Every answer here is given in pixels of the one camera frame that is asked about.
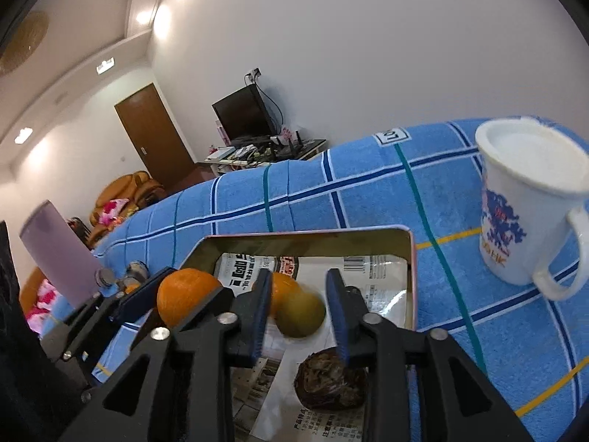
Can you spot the printed paper leaflet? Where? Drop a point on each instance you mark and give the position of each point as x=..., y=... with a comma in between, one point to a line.
x=382, y=281

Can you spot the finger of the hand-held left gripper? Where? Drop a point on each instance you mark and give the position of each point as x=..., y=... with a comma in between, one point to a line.
x=142, y=294

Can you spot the white flat box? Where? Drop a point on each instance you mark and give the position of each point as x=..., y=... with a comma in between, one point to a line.
x=222, y=153

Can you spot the brown wooden door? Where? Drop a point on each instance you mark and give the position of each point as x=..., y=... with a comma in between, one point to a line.
x=154, y=138

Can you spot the white mug with blue print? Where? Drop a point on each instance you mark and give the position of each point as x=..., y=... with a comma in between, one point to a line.
x=520, y=221

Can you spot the dark brown wrinkled fruit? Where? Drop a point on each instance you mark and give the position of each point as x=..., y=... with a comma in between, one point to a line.
x=135, y=270
x=326, y=386
x=106, y=278

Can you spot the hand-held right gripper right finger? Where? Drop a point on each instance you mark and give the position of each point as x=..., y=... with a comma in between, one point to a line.
x=339, y=327

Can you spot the wall socket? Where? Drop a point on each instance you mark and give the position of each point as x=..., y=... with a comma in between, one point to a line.
x=253, y=73

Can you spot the medium orange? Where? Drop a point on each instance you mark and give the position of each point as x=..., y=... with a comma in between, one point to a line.
x=283, y=287

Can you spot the blue plaid blanket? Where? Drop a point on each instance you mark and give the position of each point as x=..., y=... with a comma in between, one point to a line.
x=368, y=184

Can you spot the small orange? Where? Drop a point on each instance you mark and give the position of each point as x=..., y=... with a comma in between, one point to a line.
x=132, y=288

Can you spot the orange sofa with floral cloth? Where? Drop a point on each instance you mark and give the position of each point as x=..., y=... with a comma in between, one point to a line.
x=32, y=294

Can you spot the television stand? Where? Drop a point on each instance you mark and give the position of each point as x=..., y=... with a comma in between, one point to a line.
x=308, y=147

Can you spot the black television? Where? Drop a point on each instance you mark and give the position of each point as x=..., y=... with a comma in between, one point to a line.
x=241, y=113

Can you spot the square ceiling light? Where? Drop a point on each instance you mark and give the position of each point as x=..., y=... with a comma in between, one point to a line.
x=23, y=135
x=105, y=65

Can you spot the pink tin box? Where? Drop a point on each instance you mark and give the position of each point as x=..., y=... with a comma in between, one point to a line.
x=395, y=248

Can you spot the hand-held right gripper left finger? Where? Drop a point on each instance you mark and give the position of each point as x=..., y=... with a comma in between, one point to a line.
x=260, y=317

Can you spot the round woven ceiling lamp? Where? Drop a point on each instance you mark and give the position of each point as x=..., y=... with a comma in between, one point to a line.
x=23, y=41

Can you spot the ceiling spotlight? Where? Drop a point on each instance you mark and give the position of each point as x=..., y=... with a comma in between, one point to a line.
x=145, y=17

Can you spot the yellow green fruit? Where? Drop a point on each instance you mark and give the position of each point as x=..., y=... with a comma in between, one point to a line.
x=301, y=315

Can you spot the purple thermos bottle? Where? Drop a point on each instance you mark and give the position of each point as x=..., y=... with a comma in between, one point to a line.
x=60, y=258

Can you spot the orange leather sofa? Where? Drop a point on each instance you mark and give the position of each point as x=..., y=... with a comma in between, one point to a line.
x=138, y=188

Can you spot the large orange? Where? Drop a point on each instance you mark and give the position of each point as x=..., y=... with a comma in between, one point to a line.
x=184, y=294

